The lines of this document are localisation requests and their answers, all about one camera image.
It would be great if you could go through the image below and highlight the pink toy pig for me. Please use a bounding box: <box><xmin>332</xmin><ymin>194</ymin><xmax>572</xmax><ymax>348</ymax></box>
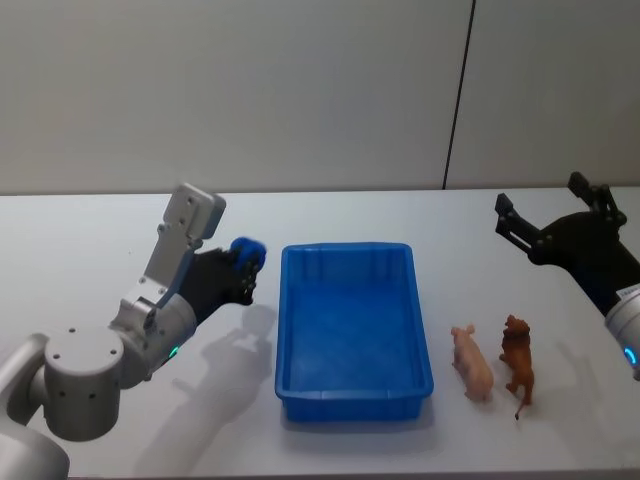
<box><xmin>450</xmin><ymin>323</ymin><xmax>495</xmax><ymax>403</ymax></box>

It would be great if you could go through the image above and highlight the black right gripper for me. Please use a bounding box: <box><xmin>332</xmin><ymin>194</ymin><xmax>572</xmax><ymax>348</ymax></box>
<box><xmin>494</xmin><ymin>171</ymin><xmax>640</xmax><ymax>317</ymax></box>

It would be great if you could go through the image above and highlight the blue plastic tray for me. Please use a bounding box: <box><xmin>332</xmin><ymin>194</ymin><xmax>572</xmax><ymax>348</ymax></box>
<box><xmin>274</xmin><ymin>241</ymin><xmax>435</xmax><ymax>424</ymax></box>

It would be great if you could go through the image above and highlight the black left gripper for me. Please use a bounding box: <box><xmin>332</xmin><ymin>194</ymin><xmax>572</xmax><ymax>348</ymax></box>
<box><xmin>178</xmin><ymin>246</ymin><xmax>267</xmax><ymax>327</ymax></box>

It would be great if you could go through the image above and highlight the brown toy lion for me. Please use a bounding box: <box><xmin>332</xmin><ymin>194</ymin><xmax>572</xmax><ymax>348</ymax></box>
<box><xmin>498</xmin><ymin>314</ymin><xmax>534</xmax><ymax>420</ymax></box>

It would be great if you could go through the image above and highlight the small blue toy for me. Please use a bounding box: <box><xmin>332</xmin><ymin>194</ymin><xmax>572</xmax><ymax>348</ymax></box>
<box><xmin>229</xmin><ymin>236</ymin><xmax>269</xmax><ymax>271</ymax></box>

